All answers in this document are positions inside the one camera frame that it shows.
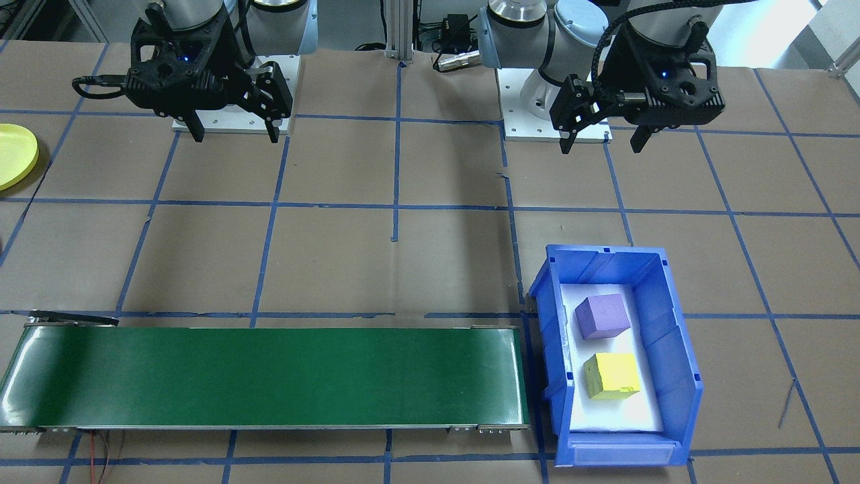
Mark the blue plastic storage bin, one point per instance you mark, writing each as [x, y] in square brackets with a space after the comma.
[672, 376]

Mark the purple foam block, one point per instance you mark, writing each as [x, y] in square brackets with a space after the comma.
[601, 316]

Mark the V-shaped metal bar frame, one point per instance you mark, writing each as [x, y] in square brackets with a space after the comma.
[87, 20]

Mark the yellow foam block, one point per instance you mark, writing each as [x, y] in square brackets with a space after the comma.
[611, 376]

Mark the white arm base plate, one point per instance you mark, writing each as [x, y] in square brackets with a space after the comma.
[524, 131]
[228, 122]

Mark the aluminium profile post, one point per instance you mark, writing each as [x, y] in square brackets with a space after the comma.
[401, 27]

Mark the aluminium table corner bracket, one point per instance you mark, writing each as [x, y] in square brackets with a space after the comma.
[845, 66]

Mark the black power adapter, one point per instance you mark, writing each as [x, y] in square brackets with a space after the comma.
[458, 30]

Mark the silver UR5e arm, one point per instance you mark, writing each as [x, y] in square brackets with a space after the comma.
[517, 33]
[275, 27]

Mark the yellow plastic plate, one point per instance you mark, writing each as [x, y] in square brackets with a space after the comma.
[13, 158]

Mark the silver cylindrical connector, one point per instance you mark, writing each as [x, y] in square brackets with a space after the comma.
[457, 60]

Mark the white foam bin liner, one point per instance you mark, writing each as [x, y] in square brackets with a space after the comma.
[618, 413]

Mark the green conveyor belt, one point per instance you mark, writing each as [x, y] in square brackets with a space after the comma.
[269, 376]

